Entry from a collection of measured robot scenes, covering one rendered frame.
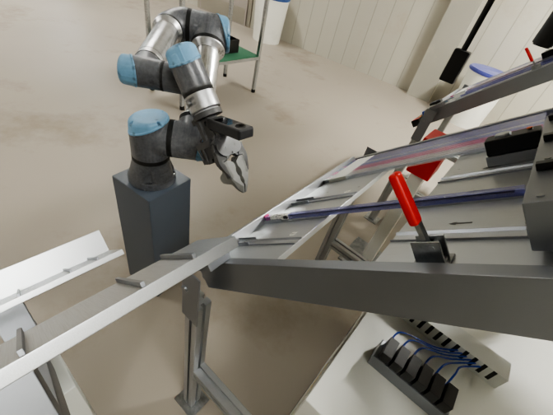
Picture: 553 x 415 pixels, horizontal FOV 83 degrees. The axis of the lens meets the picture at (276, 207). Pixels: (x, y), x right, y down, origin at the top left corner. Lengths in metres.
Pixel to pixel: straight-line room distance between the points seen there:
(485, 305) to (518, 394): 0.61
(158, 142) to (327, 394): 0.78
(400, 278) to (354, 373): 0.41
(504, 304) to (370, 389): 0.45
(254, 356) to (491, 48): 4.24
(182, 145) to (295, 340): 0.92
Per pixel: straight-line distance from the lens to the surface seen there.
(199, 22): 1.23
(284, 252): 0.54
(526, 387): 0.97
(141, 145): 1.02
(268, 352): 1.39
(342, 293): 0.42
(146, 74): 0.90
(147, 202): 1.06
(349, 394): 0.72
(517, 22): 4.70
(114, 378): 1.36
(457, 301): 0.36
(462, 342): 0.86
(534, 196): 0.35
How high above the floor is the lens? 1.25
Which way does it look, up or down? 41 degrees down
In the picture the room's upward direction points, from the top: 15 degrees clockwise
